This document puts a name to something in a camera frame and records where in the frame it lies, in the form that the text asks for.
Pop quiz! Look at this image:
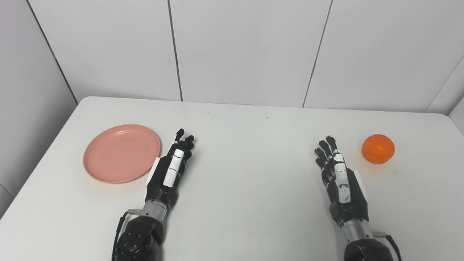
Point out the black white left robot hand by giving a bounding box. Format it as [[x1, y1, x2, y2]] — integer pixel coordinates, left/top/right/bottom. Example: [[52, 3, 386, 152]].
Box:
[[145, 128, 195, 209]]

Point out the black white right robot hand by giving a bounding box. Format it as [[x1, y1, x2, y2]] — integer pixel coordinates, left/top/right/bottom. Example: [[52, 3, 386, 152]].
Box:
[[314, 136, 370, 227]]

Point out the pink round plate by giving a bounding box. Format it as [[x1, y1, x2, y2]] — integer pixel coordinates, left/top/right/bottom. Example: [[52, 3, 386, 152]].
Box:
[[83, 124, 162, 184]]

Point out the orange fruit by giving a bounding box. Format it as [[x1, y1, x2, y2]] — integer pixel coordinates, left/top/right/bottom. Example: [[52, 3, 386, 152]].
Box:
[[361, 134, 395, 165]]

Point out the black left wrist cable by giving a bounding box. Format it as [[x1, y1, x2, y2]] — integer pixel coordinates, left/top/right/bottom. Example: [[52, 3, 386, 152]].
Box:
[[111, 208, 144, 261]]

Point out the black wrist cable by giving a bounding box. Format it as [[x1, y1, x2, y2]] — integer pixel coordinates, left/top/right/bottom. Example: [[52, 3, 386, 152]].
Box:
[[111, 208, 144, 261], [373, 231, 403, 261]]

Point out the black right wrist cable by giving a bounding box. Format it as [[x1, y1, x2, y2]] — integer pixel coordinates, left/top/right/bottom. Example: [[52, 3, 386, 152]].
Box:
[[373, 231, 403, 261]]

